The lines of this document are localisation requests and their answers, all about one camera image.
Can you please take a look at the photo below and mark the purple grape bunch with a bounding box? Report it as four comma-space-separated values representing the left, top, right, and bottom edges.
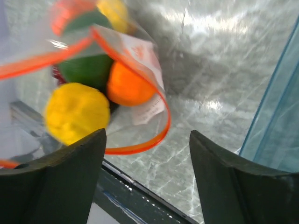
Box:
52, 66, 66, 86

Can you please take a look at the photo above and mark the yellow pear-shaped gourd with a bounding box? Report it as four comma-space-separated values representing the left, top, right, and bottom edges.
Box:
43, 83, 110, 146

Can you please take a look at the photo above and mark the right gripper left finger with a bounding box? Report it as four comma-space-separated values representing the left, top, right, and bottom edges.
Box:
0, 129, 107, 224

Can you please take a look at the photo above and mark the black base frame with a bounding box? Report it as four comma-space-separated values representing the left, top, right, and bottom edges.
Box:
94, 160, 196, 224

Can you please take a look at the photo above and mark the clear zip top bag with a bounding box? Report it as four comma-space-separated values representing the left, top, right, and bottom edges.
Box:
0, 0, 171, 168

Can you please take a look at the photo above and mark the orange mandarin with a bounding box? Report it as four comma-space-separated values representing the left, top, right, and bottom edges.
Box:
107, 62, 155, 107

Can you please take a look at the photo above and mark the green lime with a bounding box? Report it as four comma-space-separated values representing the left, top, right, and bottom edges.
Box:
57, 9, 114, 92

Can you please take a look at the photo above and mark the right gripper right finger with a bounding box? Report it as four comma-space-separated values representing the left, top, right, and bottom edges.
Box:
189, 130, 299, 224

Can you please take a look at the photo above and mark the teal plastic tray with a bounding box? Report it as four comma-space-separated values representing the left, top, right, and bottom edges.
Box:
239, 22, 299, 173

